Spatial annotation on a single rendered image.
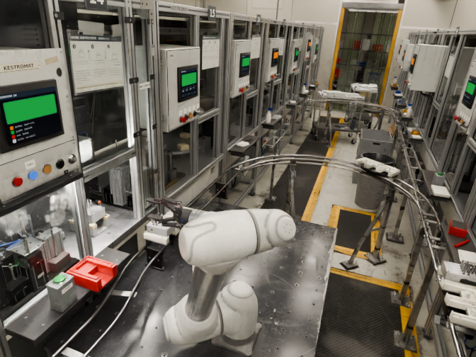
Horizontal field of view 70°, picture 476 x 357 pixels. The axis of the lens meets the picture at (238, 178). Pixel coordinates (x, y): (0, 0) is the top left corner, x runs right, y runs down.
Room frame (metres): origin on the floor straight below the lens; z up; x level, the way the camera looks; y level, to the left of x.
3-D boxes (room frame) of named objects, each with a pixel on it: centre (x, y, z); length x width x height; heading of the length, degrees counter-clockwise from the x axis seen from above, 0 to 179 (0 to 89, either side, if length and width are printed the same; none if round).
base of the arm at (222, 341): (1.13, -0.05, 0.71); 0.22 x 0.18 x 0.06; 161
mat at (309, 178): (5.76, -1.35, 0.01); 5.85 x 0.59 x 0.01; 161
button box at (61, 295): (1.01, 0.65, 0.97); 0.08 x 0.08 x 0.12; 71
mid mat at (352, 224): (3.18, -1.28, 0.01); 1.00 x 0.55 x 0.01; 161
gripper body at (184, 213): (1.36, 0.24, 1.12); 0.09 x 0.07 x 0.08; 71
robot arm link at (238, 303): (1.11, -0.03, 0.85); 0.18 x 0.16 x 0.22; 114
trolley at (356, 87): (7.66, -2.64, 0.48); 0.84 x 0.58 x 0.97; 169
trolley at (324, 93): (6.59, -1.85, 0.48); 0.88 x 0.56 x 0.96; 89
